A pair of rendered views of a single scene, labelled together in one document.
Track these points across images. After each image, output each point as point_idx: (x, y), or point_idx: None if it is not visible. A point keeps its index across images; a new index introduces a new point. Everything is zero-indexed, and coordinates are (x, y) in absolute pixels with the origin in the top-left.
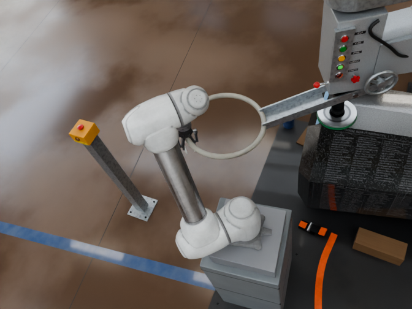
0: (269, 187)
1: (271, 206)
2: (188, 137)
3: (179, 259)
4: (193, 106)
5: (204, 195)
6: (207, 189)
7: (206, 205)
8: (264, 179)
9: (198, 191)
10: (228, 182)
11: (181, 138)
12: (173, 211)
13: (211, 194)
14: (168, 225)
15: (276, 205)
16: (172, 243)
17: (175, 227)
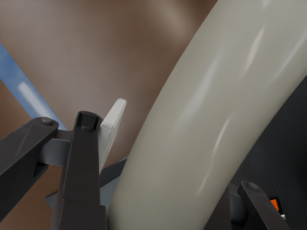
0: (293, 107)
1: (260, 140)
2: None
3: (59, 96)
4: None
5: (179, 18)
6: (194, 10)
7: (166, 44)
8: (302, 86)
9: (175, 1)
10: None
11: (59, 203)
12: (103, 2)
13: (192, 27)
14: (76, 22)
15: (269, 147)
16: (64, 62)
17: (86, 38)
